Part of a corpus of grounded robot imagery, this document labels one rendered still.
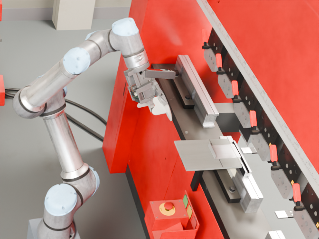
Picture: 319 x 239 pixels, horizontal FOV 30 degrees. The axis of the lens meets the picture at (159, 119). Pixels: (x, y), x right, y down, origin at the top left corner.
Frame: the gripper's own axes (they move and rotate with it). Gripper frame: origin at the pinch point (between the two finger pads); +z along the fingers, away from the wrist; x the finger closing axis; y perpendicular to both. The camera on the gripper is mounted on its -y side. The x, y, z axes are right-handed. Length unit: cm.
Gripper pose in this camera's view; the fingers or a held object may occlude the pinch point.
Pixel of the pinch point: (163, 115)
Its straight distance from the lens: 198.7
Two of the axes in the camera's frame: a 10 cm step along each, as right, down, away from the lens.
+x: 4.4, 2.1, -8.7
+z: 3.2, 8.7, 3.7
